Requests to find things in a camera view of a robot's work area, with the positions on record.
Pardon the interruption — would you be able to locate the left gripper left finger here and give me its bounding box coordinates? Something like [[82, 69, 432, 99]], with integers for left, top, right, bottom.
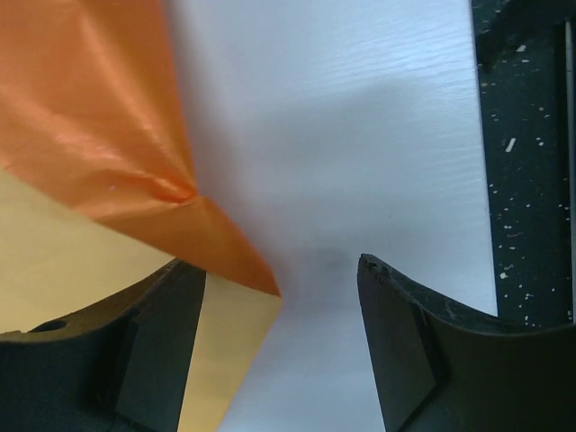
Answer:
[[1, 260, 206, 431]]

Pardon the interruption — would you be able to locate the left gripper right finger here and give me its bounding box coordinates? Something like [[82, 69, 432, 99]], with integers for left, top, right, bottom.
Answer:
[[357, 254, 575, 431]]

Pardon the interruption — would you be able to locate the orange wrapping paper sheet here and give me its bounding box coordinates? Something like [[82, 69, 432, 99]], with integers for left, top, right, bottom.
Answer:
[[1, 1, 281, 431]]

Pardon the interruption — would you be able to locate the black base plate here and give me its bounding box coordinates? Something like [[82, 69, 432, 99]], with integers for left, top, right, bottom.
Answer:
[[471, 1, 572, 329]]

